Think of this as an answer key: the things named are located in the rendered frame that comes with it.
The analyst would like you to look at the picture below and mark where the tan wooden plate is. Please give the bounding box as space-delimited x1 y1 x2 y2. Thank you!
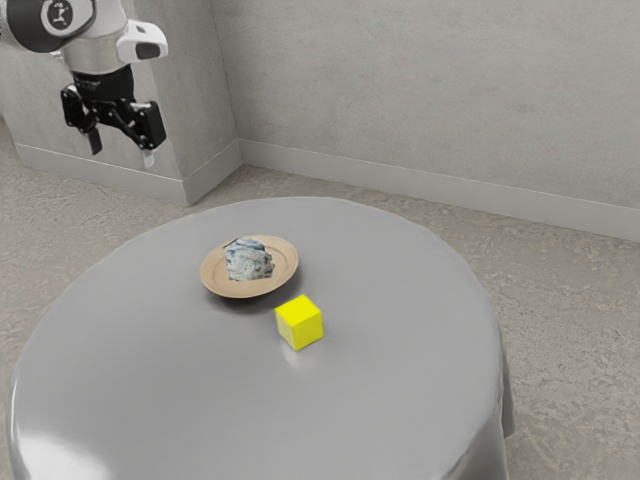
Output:
199 234 301 300

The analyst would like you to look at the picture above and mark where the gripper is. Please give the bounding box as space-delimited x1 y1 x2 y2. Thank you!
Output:
59 65 168 169

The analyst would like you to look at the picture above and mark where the blue-grey mottled rock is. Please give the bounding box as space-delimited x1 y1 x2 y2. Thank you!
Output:
222 238 277 284

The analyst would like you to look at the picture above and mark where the yellow cube block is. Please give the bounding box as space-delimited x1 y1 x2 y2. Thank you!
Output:
274 294 325 352

